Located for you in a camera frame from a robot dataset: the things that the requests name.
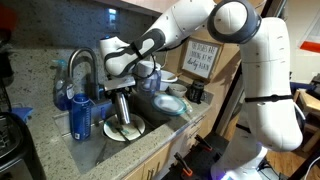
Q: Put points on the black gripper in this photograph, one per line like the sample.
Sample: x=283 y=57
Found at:
x=122 y=90

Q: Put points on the stainless steel tumbler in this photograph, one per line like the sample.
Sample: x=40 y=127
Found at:
x=123 y=110

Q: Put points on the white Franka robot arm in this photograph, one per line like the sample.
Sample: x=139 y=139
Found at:
x=263 y=83

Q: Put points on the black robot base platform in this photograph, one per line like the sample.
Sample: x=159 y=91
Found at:
x=200 y=160

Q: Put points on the large white bowl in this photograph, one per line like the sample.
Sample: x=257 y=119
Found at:
x=168 y=80

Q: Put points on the small beige bowl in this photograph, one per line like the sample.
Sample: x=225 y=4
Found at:
x=178 y=90

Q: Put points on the steel kitchen sink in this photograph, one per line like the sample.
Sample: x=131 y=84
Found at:
x=90 y=150

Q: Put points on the white dirty dinner plate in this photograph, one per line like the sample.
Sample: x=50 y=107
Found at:
x=138 y=128

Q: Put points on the curved steel kitchen faucet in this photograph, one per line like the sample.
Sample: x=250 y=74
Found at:
x=95 y=73

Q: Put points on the dark fork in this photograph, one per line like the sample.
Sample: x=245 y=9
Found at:
x=138 y=129

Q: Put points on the dark table knife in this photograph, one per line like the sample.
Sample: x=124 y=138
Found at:
x=122 y=134

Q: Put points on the blue plastic water bottle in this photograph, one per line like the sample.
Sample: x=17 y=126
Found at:
x=80 y=116

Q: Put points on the pale grey plate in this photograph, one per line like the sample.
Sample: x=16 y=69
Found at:
x=168 y=104

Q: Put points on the blue dish soap bottle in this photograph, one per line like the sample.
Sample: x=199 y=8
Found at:
x=61 y=91

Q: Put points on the teal plate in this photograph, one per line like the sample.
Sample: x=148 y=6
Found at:
x=185 y=107

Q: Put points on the wooden lower cabinet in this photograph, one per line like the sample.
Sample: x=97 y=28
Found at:
x=160 y=160

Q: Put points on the wooden cabinet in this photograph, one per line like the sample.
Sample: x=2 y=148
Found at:
x=160 y=160
x=140 y=5

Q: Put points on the wooden framed dishes sign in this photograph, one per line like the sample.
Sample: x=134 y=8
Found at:
x=201 y=58

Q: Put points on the black clamp orange tip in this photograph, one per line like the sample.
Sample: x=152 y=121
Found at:
x=204 y=142
x=184 y=165

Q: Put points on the wooden upper cabinet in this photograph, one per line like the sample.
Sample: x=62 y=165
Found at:
x=140 y=5

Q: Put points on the black toaster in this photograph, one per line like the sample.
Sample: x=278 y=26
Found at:
x=16 y=150

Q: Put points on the blue bar clamp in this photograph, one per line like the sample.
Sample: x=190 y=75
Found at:
x=301 y=86

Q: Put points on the wooden stool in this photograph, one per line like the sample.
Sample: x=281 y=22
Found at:
x=308 y=103

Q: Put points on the red and white poster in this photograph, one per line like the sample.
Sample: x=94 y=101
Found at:
x=311 y=36

